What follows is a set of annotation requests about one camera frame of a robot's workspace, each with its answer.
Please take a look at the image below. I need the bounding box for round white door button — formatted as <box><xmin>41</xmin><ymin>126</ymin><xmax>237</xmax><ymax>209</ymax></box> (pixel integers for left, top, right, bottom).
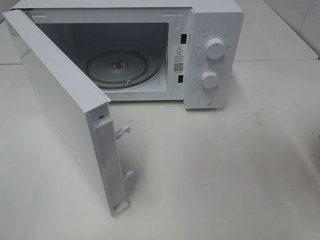
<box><xmin>197</xmin><ymin>93</ymin><xmax>213</xmax><ymax>106</ymax></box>

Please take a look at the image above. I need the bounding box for white timer knob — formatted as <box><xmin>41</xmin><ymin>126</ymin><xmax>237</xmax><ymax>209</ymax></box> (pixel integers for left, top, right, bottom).
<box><xmin>200</xmin><ymin>70</ymin><xmax>220</xmax><ymax>89</ymax></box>

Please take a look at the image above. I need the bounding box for white microwave door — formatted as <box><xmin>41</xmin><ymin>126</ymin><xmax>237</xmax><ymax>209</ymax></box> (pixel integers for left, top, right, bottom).
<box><xmin>3</xmin><ymin>10</ymin><xmax>133</xmax><ymax>216</ymax></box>

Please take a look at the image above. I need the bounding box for glass microwave turntable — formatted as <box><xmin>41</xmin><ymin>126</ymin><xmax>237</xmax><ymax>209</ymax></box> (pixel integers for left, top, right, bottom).
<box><xmin>85</xmin><ymin>50</ymin><xmax>162</xmax><ymax>90</ymax></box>

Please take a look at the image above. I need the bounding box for white microwave oven body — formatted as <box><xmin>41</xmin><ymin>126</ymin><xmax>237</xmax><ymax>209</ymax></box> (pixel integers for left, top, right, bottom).
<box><xmin>8</xmin><ymin>0</ymin><xmax>244</xmax><ymax>109</ymax></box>

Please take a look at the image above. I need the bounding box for upper white power knob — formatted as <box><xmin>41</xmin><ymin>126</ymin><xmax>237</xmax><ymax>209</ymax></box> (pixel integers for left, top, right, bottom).
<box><xmin>204</xmin><ymin>37</ymin><xmax>226</xmax><ymax>60</ymax></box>

